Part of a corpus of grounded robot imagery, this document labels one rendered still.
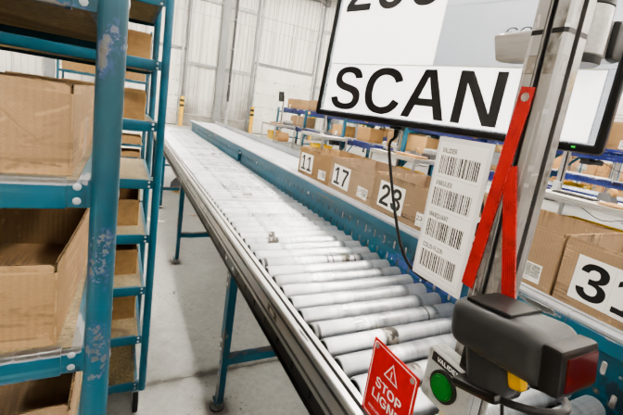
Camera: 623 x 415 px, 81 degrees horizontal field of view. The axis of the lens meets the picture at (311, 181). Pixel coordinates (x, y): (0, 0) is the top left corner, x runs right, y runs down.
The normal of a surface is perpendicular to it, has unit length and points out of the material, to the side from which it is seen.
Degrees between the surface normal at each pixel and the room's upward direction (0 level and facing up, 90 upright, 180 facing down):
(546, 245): 90
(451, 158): 90
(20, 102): 90
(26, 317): 90
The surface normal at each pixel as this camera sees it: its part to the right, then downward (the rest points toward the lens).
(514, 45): -0.83, -0.03
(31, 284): 0.40, 0.22
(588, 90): -0.67, -0.04
